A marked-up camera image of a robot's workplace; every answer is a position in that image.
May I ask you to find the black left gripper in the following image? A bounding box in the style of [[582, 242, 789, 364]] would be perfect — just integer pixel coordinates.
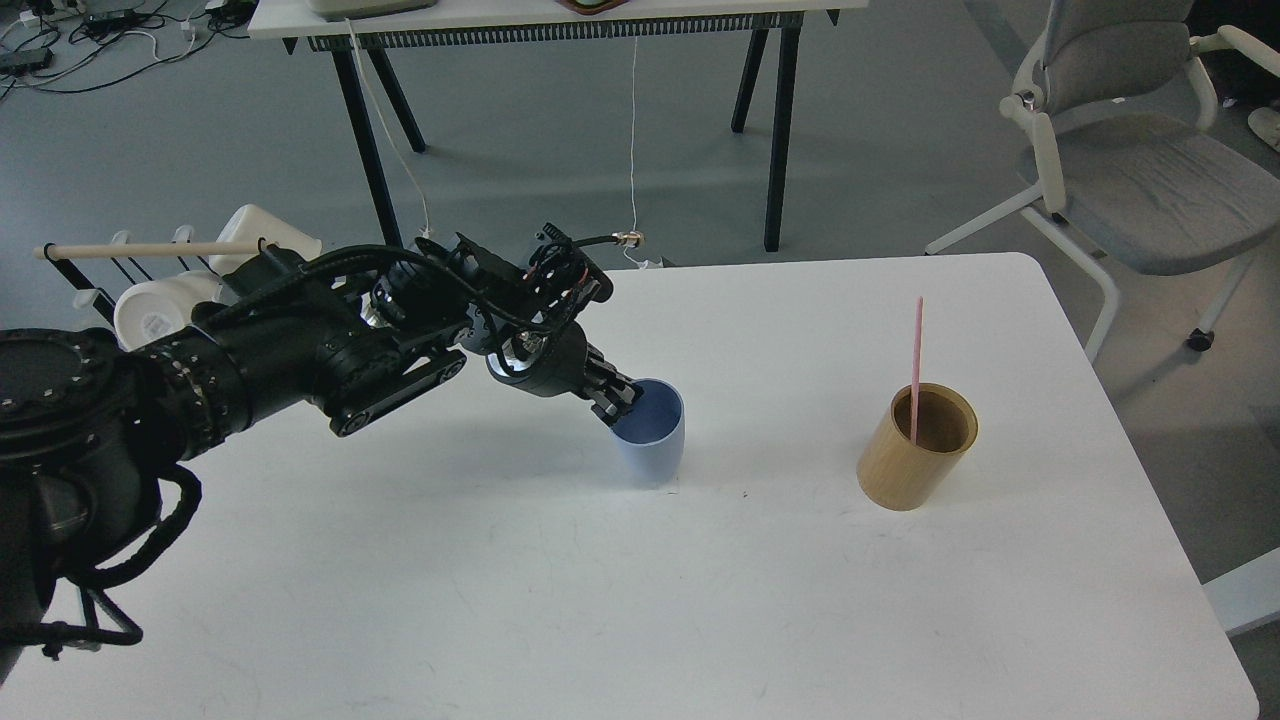
[[486, 322, 644, 427]]

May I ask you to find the blue plastic cup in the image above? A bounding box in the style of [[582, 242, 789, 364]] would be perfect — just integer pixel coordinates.
[[611, 378, 686, 486]]

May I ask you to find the pink chopstick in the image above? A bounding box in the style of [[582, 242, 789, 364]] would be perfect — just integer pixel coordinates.
[[908, 296, 925, 446]]

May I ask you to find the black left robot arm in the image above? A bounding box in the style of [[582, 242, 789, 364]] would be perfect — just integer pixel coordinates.
[[1, 224, 646, 674]]

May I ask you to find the white cup on rack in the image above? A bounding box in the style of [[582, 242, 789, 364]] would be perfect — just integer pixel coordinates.
[[216, 204, 323, 261]]

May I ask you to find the bamboo cylinder holder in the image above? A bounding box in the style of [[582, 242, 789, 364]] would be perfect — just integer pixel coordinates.
[[856, 383, 979, 511]]

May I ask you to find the wooden rack dowel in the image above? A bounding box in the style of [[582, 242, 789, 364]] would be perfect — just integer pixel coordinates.
[[32, 241, 262, 261]]

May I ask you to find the white background table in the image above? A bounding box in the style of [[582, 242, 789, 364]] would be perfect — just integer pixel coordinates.
[[250, 1, 865, 265]]

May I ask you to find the grey office chair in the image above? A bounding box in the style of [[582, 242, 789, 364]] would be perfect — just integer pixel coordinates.
[[925, 1, 1277, 359]]

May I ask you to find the white hanging cable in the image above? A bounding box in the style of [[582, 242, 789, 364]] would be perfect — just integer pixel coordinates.
[[622, 36, 677, 272]]

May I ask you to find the cream hanging cable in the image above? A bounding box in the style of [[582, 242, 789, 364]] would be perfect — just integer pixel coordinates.
[[346, 15, 435, 241]]

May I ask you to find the black wire dish rack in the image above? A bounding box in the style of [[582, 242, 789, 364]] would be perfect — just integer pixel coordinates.
[[37, 242, 247, 322]]

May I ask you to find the floor cable bundle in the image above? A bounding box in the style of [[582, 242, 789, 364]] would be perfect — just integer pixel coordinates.
[[0, 0, 259, 97]]

